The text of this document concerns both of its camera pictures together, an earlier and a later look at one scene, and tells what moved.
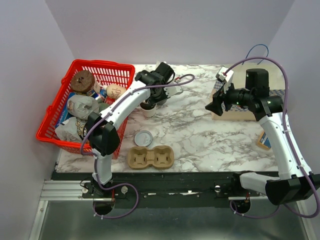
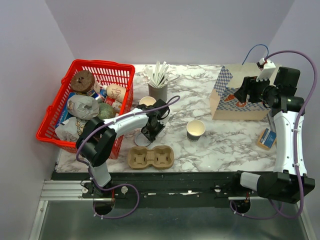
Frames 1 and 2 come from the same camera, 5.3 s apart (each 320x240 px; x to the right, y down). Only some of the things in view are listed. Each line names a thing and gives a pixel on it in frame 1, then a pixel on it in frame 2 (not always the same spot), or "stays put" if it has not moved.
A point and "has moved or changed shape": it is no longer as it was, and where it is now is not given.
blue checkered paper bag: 276,88 stays put
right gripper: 218,98 to 249,83
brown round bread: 82,81 stays put
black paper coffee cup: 149,110 has moved or changed shape
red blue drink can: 100,96 stays put
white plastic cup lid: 143,138 stays put
